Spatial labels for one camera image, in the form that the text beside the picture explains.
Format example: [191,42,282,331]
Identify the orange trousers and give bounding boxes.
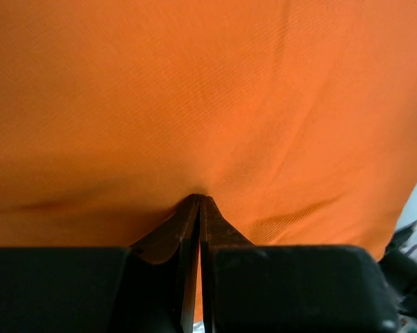
[0,0,417,323]

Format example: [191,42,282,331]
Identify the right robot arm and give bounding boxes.
[380,220,417,332]

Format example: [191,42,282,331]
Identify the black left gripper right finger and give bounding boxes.
[199,197,399,332]

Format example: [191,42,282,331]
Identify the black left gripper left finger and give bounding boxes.
[0,195,200,332]

